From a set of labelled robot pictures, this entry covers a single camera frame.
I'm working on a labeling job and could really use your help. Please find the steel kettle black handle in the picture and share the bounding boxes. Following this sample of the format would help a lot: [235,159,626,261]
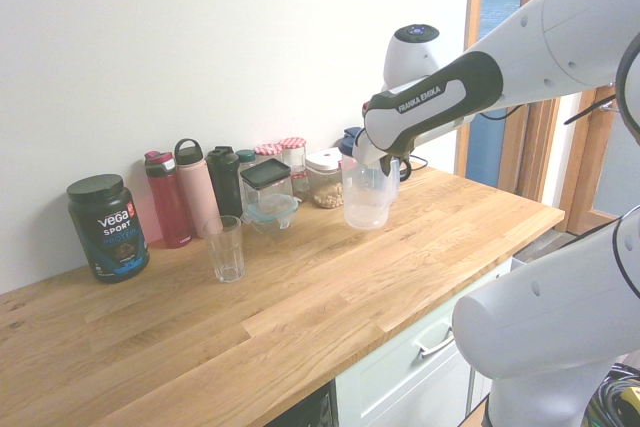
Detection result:
[397,146,415,182]

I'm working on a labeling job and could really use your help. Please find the dark appliance under counter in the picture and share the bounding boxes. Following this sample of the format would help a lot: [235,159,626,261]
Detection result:
[269,381,339,427]

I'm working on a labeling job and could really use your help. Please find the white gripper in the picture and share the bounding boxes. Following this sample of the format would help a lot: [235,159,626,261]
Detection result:
[351,139,401,177]

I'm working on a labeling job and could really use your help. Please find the square clear container black lid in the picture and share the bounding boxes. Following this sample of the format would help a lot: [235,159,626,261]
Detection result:
[240,158,293,209]

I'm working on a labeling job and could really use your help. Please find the pink water bottle black lid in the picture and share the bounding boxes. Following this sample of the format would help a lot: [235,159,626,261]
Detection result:
[173,138,224,238]

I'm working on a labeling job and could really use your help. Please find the nut jar white lid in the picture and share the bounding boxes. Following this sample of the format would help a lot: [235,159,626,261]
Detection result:
[305,150,347,210]

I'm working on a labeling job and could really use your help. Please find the silver drawer handle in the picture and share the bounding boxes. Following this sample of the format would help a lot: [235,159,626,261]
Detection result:
[413,322,459,359]

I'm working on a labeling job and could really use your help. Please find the red water bottle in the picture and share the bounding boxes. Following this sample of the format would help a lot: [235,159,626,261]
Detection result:
[143,149,193,250]

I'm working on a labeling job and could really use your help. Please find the glass food container teal lid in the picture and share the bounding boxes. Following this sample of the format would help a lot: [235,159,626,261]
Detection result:
[239,191,301,237]

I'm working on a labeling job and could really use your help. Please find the clear faceted drinking glass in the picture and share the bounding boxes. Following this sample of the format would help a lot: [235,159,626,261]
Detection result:
[202,215,246,284]

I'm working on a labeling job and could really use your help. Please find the coiled black cable bundle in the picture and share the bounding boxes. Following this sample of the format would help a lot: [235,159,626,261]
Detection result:
[587,361,640,427]

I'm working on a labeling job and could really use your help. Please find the wooden door frame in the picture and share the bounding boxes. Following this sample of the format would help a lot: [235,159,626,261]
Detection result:
[454,0,626,236]

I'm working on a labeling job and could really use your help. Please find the clear jar green lid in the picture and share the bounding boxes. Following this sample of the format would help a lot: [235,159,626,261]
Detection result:
[235,148,259,172]

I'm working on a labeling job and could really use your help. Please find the black shaker bottle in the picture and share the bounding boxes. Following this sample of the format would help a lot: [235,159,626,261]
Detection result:
[205,145,244,221]

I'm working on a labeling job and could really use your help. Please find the pale green cabinet drawer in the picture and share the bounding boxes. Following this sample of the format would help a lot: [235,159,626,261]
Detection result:
[334,256,516,427]

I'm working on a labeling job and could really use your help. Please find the small jar red lid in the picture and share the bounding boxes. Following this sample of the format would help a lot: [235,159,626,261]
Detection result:
[291,169,309,201]

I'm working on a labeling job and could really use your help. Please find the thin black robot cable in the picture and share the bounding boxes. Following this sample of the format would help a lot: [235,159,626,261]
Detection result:
[477,105,526,122]

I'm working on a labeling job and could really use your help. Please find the black Vega protein tub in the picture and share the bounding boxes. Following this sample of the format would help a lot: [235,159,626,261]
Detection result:
[66,174,151,285]

